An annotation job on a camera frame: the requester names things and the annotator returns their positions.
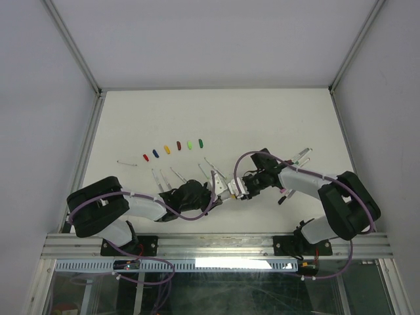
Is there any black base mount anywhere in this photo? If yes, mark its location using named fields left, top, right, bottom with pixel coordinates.
left=272, top=219, right=333, bottom=261
left=100, top=221, right=159, bottom=257

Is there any white slotted cable duct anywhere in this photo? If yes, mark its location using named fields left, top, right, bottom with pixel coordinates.
left=55, top=257, right=299, bottom=273

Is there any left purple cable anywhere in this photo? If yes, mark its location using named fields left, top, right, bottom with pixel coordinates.
left=67, top=170, right=224, bottom=315

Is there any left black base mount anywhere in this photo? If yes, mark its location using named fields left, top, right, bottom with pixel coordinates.
left=100, top=221, right=159, bottom=257

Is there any blue cap marker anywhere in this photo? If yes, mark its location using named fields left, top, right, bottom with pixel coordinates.
left=151, top=169, right=164, bottom=192

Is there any black cap marker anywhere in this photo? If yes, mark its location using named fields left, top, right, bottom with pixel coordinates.
left=278, top=190, right=295, bottom=205

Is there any light green cap marker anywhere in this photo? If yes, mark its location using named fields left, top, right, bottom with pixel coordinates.
left=198, top=163, right=211, bottom=180

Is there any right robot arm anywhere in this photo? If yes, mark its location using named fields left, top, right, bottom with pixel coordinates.
left=233, top=148, right=381, bottom=259

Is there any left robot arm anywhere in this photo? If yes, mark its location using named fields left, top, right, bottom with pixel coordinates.
left=66, top=176, right=222, bottom=255

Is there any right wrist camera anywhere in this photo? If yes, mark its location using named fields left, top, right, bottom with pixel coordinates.
left=227, top=177, right=249, bottom=200

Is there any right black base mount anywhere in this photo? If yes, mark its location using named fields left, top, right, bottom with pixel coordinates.
left=272, top=219, right=333, bottom=261

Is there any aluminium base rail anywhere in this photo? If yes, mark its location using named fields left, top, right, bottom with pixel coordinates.
left=41, top=233, right=394, bottom=261

